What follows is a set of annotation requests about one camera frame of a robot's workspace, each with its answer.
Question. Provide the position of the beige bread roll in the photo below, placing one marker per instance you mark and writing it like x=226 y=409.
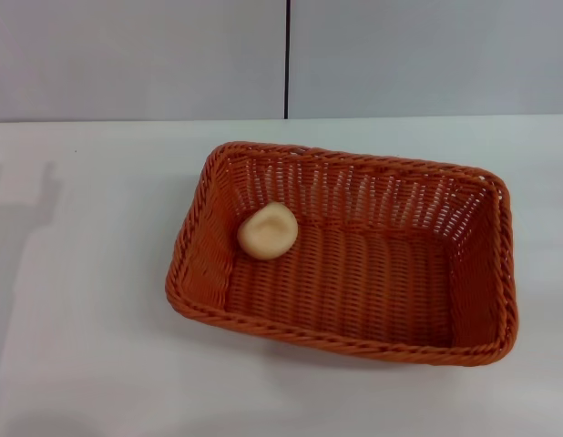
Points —
x=268 y=232

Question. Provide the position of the orange woven plastic basket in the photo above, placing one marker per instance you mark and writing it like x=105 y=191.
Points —
x=354 y=291

